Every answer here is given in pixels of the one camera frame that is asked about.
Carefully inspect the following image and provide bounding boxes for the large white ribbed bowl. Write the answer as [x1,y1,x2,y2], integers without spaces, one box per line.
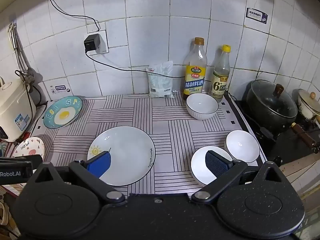
[186,93,219,120]

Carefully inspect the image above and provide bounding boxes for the dark wall sticker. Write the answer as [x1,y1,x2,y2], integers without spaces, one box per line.
[246,7,268,25]

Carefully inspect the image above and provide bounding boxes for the black power adapter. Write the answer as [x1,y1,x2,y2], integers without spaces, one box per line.
[84,34,101,53]

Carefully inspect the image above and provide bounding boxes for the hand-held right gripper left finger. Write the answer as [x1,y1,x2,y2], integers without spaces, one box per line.
[32,151,125,204]

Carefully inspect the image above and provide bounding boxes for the black pan wooden handle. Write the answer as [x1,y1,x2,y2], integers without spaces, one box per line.
[246,90,320,154]

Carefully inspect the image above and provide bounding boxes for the small white bowl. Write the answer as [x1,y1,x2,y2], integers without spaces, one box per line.
[190,145,237,187]
[225,129,260,163]

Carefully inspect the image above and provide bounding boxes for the teal plate fried egg print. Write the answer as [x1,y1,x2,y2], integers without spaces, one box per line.
[43,95,83,129]

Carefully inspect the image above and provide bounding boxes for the white rice cooker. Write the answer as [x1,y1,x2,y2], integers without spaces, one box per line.
[0,76,37,143]

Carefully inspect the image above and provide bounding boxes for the white plastic salt bag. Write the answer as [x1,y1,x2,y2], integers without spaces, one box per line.
[146,60,175,98]

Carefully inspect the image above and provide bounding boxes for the glass pan lid brown knob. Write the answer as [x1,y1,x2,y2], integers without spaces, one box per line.
[250,79,298,119]

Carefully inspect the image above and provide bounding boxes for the wooden board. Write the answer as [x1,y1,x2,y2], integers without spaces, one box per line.
[279,152,320,194]

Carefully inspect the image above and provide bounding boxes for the black stove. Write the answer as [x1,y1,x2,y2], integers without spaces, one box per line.
[230,97,320,165]

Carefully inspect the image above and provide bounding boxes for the striped table mat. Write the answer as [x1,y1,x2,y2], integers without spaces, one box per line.
[32,91,268,195]

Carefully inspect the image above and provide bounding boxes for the black cable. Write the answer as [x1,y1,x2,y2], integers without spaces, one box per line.
[46,0,101,37]
[85,51,275,140]

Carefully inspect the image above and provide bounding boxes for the small white wall sticker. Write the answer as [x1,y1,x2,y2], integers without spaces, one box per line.
[50,84,71,94]

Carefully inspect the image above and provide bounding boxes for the cream pot lid wooden knob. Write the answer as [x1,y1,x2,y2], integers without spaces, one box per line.
[298,89,320,112]

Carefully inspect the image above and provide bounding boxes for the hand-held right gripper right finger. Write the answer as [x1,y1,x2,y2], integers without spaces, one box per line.
[191,150,287,204]

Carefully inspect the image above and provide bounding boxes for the clear vinegar bottle yellow cap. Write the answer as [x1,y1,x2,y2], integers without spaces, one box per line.
[209,44,231,103]

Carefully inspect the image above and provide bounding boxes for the cooking wine bottle yellow label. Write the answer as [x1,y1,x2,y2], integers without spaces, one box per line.
[182,37,208,100]

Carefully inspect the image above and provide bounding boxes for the white plate pink hearts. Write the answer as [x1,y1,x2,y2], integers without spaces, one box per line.
[11,136,45,159]

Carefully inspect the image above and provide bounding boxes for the cream enamel pot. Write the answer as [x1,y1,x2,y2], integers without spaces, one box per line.
[297,97,320,125]

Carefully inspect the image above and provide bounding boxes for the white wall socket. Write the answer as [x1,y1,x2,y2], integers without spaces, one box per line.
[84,29,110,56]

